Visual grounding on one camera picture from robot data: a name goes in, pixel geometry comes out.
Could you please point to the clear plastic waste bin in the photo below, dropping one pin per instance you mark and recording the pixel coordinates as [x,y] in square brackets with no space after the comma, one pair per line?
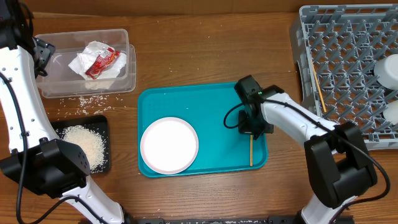
[62,81]

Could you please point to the teal plastic serving tray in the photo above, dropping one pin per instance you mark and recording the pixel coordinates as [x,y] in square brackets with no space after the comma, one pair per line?
[208,109]

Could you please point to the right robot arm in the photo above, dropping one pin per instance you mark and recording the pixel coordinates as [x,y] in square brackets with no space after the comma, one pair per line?
[340,170]

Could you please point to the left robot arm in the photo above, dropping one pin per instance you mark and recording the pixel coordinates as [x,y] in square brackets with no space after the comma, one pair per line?
[40,161]

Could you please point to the wooden chopstick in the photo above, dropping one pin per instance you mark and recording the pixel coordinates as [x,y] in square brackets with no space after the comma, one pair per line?
[318,87]
[251,151]

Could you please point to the red sauce packet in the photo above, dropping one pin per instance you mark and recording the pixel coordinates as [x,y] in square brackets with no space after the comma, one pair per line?
[105,58]

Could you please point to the black rectangular tray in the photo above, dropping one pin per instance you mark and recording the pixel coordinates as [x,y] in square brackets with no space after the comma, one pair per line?
[96,123]

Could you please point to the grey-green bowl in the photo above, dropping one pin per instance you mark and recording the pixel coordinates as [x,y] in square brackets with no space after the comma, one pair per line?
[386,70]

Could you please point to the pile of white rice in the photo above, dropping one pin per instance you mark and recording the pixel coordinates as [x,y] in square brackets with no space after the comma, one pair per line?
[91,143]

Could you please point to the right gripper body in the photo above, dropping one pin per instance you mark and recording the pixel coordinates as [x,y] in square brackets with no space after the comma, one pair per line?
[254,124]

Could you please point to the large white plate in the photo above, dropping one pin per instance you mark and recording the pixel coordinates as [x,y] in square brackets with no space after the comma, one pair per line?
[169,145]

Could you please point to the grey dishwasher rack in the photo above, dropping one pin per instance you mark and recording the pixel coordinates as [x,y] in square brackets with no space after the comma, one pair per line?
[344,42]

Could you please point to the white napkin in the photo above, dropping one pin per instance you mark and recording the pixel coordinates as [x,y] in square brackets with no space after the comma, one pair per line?
[83,61]

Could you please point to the white cup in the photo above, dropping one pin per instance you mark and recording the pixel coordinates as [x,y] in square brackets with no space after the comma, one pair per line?
[390,114]

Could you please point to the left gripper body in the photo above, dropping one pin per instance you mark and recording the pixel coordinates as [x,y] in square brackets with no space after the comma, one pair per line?
[43,54]

